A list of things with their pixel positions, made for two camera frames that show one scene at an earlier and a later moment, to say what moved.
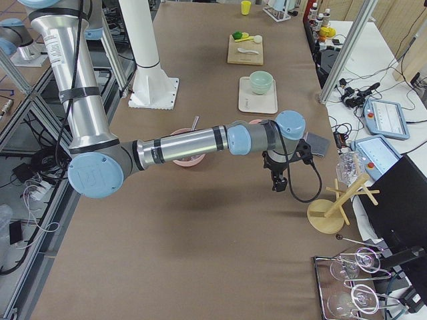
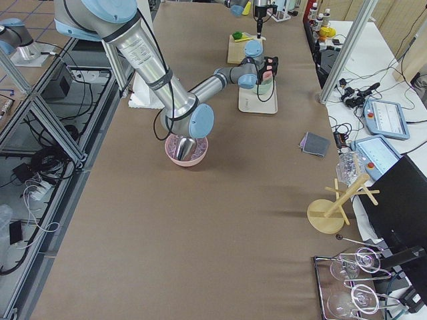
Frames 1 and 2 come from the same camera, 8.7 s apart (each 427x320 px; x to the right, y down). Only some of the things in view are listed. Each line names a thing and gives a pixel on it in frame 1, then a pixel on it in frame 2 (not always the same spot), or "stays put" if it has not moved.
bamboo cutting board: (239, 57) stays put
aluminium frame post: (352, 41) stays put
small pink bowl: (255, 121) to (267, 75)
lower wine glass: (362, 298) stays put
